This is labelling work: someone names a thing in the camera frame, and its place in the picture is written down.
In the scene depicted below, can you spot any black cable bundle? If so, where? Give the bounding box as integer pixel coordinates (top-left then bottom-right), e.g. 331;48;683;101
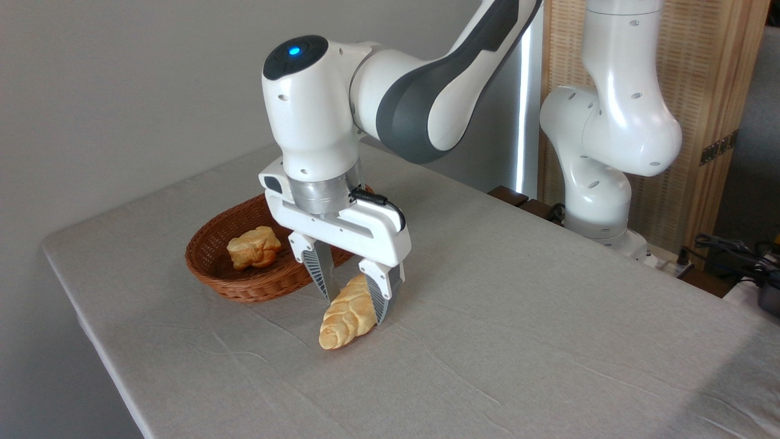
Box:
679;233;780;287

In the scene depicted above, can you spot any wooden bamboo folding screen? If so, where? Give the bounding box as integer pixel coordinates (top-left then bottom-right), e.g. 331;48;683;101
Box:
539;0;771;269

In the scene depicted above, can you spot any long braided bread loaf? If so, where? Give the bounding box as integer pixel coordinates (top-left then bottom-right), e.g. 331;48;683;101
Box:
319;273;378;351

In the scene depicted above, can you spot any grey tablecloth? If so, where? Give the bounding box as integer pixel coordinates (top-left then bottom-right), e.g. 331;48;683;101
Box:
41;135;780;439

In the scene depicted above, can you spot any brown wicker basket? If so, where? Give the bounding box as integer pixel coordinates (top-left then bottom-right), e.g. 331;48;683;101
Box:
185;185;374;304

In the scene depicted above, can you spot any white power strip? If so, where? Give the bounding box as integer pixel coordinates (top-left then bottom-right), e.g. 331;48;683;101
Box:
637;243;695;275

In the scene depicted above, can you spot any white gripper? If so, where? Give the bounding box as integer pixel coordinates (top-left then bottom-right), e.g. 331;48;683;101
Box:
258;160;412;325

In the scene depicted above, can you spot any metal screen hinge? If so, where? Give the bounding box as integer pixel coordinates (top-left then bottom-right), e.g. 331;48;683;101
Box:
700;129;739;166

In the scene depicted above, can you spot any dark brown wooden block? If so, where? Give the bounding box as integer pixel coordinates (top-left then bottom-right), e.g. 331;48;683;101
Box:
487;186;530;208
518;198;564;225

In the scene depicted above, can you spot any small golden bread roll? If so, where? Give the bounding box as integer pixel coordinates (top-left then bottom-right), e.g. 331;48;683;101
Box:
227;226;283;271

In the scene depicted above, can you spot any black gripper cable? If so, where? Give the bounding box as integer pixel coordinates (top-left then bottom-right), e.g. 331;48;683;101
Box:
350;187;407;232

